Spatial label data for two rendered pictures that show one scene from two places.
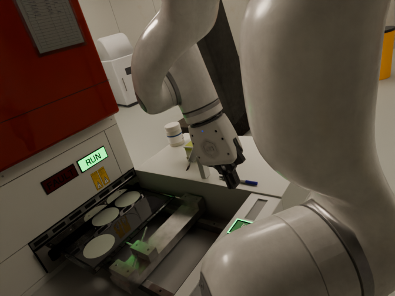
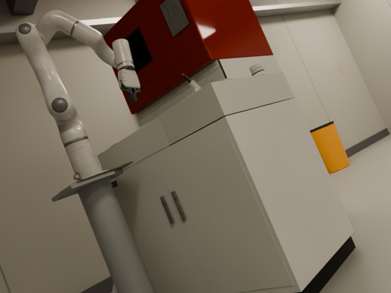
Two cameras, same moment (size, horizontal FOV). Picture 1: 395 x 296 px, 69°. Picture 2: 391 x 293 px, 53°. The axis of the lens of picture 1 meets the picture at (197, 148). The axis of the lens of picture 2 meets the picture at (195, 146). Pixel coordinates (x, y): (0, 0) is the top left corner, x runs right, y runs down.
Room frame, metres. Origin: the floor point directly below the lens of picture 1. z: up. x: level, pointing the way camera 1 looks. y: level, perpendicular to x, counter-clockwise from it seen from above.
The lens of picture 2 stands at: (0.74, -1.96, 0.64)
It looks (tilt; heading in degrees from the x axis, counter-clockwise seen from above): 4 degrees up; 90
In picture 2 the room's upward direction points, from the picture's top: 23 degrees counter-clockwise
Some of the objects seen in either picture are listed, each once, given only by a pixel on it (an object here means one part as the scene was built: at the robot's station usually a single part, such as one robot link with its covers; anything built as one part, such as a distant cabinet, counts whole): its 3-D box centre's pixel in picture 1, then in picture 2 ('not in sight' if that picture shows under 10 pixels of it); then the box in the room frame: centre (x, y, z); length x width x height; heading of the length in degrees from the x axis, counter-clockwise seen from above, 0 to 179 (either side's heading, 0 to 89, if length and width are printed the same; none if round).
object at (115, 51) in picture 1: (122, 70); not in sight; (6.69, 1.16, 0.75); 0.76 x 0.71 x 1.50; 37
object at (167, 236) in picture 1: (163, 239); not in sight; (0.71, 0.18, 0.87); 0.36 x 0.08 x 0.03; 138
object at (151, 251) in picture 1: (143, 250); not in sight; (0.66, 0.23, 0.89); 0.08 x 0.03 x 0.03; 48
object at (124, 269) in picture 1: (123, 271); not in sight; (0.60, 0.28, 0.89); 0.08 x 0.03 x 0.03; 48
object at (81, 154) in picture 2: not in sight; (84, 161); (0.22, -0.08, 0.92); 0.19 x 0.19 x 0.18
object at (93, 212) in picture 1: (97, 218); not in sight; (0.89, 0.42, 0.89); 0.44 x 0.02 x 0.10; 138
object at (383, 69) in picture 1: (376, 54); not in sight; (4.02, -2.86, 0.34); 0.43 x 0.43 x 0.68
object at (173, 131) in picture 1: (174, 134); (258, 73); (1.21, 0.08, 1.01); 0.07 x 0.07 x 0.10
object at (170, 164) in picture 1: (223, 171); (230, 106); (0.98, -0.07, 0.89); 0.62 x 0.35 x 0.14; 48
